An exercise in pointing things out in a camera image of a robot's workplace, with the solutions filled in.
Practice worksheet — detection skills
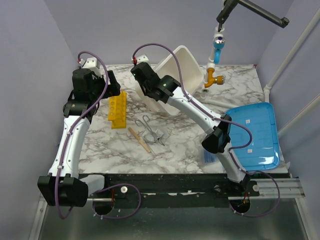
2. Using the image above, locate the yellow test tube rack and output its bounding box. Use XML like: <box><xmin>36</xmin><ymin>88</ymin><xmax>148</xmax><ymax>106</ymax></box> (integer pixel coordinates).
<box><xmin>108</xmin><ymin>91</ymin><xmax>127</xmax><ymax>129</ymax></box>

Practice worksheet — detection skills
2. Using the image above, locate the white plastic tub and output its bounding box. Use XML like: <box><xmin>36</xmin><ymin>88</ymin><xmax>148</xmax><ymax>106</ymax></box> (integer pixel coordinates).
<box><xmin>135</xmin><ymin>45</ymin><xmax>204</xmax><ymax>116</ymax></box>

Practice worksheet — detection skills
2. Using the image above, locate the round watch glass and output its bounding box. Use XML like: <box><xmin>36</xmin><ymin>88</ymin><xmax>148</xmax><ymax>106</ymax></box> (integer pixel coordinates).
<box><xmin>143</xmin><ymin>133</ymin><xmax>158</xmax><ymax>143</ymax></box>

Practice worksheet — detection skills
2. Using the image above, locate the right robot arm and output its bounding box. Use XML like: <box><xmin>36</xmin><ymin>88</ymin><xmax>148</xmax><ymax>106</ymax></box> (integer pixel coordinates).
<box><xmin>130</xmin><ymin>62</ymin><xmax>250</xmax><ymax>196</ymax></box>

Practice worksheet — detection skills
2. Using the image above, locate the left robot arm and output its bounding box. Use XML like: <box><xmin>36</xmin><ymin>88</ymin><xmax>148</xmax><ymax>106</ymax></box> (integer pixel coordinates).
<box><xmin>37</xmin><ymin>68</ymin><xmax>121</xmax><ymax>207</ymax></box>

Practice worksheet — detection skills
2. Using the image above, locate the wooden stick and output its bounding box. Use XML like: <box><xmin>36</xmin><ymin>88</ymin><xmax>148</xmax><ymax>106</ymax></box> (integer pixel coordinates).
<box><xmin>128</xmin><ymin>127</ymin><xmax>151</xmax><ymax>153</ymax></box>

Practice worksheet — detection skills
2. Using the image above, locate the glass stirring rod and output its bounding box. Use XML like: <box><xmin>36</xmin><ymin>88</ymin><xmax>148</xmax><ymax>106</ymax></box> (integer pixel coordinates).
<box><xmin>143</xmin><ymin>137</ymin><xmax>156</xmax><ymax>157</ymax></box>

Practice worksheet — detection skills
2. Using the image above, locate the faucet pipe assembly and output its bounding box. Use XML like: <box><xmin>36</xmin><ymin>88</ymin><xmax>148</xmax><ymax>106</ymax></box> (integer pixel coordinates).
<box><xmin>200</xmin><ymin>25</ymin><xmax>226</xmax><ymax>100</ymax></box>

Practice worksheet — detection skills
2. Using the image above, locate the bag of blue pipettes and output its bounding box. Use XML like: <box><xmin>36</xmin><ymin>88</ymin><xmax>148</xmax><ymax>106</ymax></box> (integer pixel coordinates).
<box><xmin>201</xmin><ymin>149</ymin><xmax>218</xmax><ymax>165</ymax></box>

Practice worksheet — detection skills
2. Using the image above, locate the blue plastic tray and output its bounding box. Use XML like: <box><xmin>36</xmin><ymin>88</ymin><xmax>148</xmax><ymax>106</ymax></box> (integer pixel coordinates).
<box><xmin>226</xmin><ymin>102</ymin><xmax>280</xmax><ymax>172</ymax></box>

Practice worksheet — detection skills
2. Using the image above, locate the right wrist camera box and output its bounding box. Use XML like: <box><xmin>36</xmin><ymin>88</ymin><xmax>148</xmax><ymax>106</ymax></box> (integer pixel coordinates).
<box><xmin>131</xmin><ymin>54</ymin><xmax>150</xmax><ymax>66</ymax></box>

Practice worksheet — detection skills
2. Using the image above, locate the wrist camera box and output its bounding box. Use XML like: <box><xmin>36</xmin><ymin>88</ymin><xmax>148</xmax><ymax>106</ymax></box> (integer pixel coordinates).
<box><xmin>77</xmin><ymin>57</ymin><xmax>102</xmax><ymax>77</ymax></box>
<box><xmin>131</xmin><ymin>54</ymin><xmax>150</xmax><ymax>66</ymax></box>

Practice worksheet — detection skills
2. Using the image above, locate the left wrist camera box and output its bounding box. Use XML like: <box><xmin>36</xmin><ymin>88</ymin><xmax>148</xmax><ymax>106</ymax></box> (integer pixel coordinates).
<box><xmin>77</xmin><ymin>57</ymin><xmax>102</xmax><ymax>77</ymax></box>

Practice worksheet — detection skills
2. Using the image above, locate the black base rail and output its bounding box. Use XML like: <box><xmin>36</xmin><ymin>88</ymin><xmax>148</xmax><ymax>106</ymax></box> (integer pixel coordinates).
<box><xmin>74</xmin><ymin>172</ymin><xmax>291</xmax><ymax>208</ymax></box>

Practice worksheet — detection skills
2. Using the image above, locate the black overhead camera arm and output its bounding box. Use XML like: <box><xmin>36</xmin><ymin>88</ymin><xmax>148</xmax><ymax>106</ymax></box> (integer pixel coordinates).
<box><xmin>216</xmin><ymin>0</ymin><xmax>290</xmax><ymax>32</ymax></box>

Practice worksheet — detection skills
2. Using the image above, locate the white wall pipe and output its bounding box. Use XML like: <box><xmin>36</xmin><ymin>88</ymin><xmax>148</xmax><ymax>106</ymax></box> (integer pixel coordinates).
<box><xmin>263</xmin><ymin>8</ymin><xmax>320</xmax><ymax>137</ymax></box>

